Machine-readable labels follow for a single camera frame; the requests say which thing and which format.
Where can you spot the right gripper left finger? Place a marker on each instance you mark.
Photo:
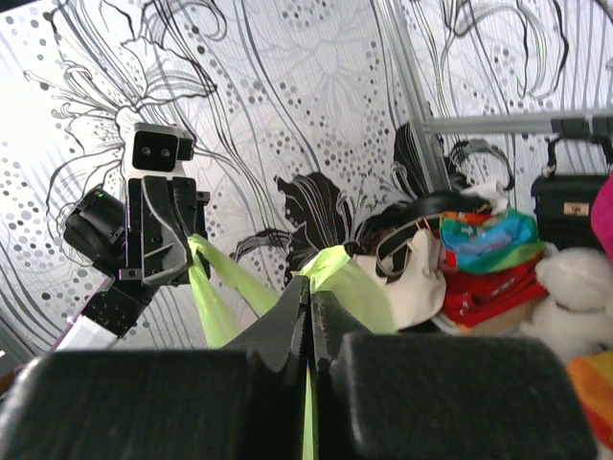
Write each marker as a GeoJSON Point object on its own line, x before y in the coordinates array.
{"type": "Point", "coordinates": [158, 407]}

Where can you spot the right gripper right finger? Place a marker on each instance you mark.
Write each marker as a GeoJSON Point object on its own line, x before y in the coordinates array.
{"type": "Point", "coordinates": [434, 396]}

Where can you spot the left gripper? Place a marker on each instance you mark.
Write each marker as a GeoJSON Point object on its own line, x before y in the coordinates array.
{"type": "Point", "coordinates": [160, 216]}

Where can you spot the green plastic trash bag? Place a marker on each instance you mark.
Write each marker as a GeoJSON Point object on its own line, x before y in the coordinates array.
{"type": "Point", "coordinates": [230, 299]}

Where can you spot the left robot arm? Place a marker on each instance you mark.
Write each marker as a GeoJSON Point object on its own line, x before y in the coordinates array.
{"type": "Point", "coordinates": [96, 229]}

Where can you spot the cream canvas tote bag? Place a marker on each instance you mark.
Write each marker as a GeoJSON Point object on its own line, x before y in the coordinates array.
{"type": "Point", "coordinates": [418, 293]}

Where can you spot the rainbow striped bag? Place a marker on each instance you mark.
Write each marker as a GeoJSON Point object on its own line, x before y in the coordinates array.
{"type": "Point", "coordinates": [592, 379]}

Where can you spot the red folded cloth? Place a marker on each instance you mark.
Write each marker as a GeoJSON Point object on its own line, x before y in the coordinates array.
{"type": "Point", "coordinates": [472, 299]}

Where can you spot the black round hat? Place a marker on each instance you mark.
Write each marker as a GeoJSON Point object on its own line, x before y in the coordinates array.
{"type": "Point", "coordinates": [391, 229]}

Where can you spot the colourful scarf bundle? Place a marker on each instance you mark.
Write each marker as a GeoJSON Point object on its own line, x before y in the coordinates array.
{"type": "Point", "coordinates": [485, 243]}

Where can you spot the white fluffy plush toy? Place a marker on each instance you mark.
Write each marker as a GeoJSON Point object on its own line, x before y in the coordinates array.
{"type": "Point", "coordinates": [575, 317]}

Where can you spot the black leather handbag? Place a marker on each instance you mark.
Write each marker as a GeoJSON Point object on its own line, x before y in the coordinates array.
{"type": "Point", "coordinates": [563, 203]}

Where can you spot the magenta felt hat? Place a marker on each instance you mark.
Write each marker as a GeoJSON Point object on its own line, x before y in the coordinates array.
{"type": "Point", "coordinates": [602, 217]}

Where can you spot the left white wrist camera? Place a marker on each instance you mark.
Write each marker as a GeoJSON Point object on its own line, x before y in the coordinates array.
{"type": "Point", "coordinates": [157, 150]}

